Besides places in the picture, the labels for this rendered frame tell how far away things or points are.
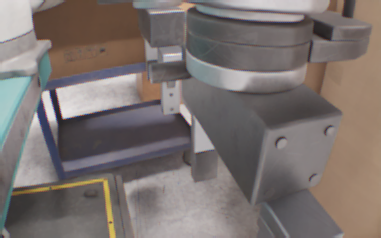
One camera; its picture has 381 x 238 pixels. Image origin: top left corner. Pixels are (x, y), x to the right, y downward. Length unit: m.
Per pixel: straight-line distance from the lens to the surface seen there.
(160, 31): 0.38
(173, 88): 0.40
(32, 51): 0.53
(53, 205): 0.80
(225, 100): 0.15
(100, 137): 1.34
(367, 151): 0.69
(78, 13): 0.97
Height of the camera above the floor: 0.87
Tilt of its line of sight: 32 degrees down
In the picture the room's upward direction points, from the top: straight up
